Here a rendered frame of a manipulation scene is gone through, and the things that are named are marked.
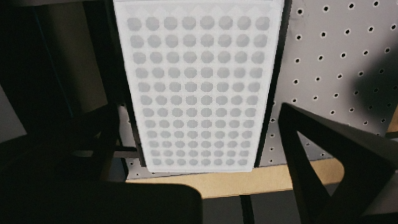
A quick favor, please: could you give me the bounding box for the white multi-well plate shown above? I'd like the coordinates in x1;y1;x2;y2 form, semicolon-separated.
113;0;284;172

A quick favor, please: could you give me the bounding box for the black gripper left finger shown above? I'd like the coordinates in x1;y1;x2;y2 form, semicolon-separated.
0;103;120;181

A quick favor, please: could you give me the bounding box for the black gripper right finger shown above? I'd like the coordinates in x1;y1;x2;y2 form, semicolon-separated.
278;102;398;224

